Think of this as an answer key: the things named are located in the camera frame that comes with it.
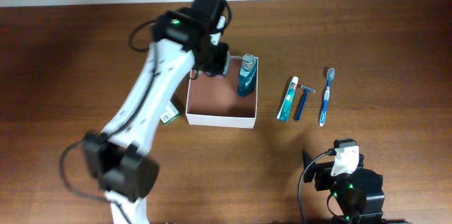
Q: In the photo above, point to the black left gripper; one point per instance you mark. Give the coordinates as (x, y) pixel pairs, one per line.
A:
(218, 64)

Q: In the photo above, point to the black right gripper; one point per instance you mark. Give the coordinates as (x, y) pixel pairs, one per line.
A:
(324, 172)

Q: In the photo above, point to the teal mouthwash bottle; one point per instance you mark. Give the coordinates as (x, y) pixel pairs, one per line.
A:
(247, 75)

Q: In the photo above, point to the green and white soap box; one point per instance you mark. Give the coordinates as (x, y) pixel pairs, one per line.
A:
(170, 114)

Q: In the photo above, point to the green and white toothpaste tube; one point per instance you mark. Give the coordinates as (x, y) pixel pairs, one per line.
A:
(284, 112)

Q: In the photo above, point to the clear bottle with purple liquid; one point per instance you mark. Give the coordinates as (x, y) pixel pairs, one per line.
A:
(227, 64)

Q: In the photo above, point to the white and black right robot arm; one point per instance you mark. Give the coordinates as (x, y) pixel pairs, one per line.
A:
(357, 190)

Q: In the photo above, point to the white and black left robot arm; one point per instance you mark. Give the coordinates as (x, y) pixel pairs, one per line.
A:
(184, 40)

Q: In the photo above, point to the white cardboard box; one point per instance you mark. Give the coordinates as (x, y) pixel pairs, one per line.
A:
(214, 101)

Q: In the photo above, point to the blue disposable razor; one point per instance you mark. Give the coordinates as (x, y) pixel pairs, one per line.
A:
(303, 99)

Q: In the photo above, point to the blue and white toothbrush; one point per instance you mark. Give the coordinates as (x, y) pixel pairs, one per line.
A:
(329, 77)

